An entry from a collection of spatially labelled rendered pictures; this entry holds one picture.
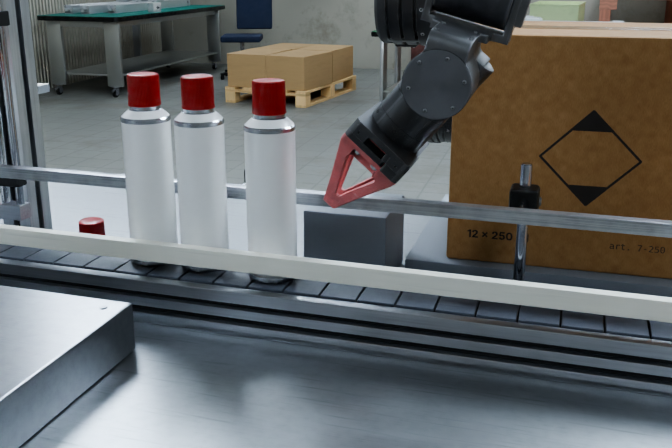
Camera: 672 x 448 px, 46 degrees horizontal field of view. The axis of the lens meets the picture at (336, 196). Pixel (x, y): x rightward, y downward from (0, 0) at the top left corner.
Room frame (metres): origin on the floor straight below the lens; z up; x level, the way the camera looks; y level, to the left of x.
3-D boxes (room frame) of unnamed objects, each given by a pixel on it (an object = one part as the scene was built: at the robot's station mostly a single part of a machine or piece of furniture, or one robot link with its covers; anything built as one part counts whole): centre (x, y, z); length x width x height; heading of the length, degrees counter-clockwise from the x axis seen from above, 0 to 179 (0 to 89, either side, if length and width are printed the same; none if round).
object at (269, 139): (0.77, 0.07, 0.98); 0.05 x 0.05 x 0.20
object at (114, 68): (8.61, 2.07, 0.44); 2.43 x 0.91 x 0.87; 164
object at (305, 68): (7.56, 0.40, 0.22); 1.26 x 0.93 x 0.44; 163
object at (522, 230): (0.78, -0.19, 0.91); 0.07 x 0.03 x 0.17; 163
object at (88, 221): (1.01, 0.33, 0.85); 0.03 x 0.03 x 0.03
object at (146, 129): (0.82, 0.20, 0.98); 0.05 x 0.05 x 0.20
